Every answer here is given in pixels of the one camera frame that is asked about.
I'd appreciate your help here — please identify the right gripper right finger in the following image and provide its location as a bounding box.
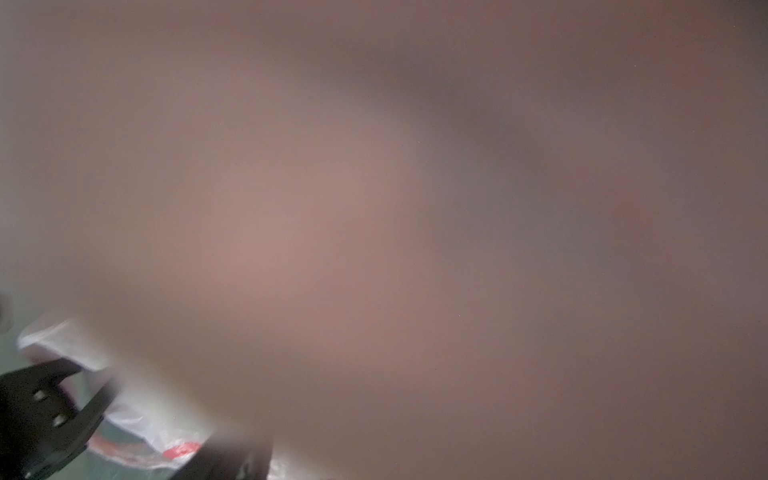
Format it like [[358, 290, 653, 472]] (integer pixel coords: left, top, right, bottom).
[[170, 437, 273, 480]]

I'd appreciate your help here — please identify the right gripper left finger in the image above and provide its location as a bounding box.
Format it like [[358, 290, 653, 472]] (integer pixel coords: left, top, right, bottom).
[[1, 359, 116, 479]]

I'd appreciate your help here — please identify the pink plastic bag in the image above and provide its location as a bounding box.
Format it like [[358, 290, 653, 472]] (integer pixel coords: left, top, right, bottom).
[[1, 1, 767, 479]]

